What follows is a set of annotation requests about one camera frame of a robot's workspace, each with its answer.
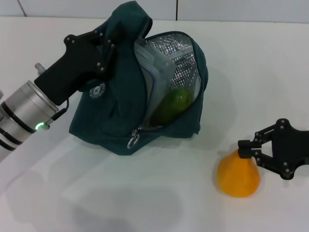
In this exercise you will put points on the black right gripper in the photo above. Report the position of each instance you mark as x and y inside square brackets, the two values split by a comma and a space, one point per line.
[289, 149]

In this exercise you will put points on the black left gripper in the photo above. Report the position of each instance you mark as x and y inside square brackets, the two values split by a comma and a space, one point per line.
[72, 72]

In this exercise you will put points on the orange pear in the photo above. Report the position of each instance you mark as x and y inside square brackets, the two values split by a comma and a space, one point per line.
[239, 176]

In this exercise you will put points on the dark teal insulated lunch bag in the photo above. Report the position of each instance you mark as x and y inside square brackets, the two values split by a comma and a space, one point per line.
[120, 101]

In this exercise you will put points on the clear blue-rimmed plastic food container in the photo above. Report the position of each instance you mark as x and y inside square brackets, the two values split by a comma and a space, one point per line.
[157, 72]

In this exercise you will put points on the green cucumber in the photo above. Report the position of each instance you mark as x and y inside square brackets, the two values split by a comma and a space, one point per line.
[178, 101]

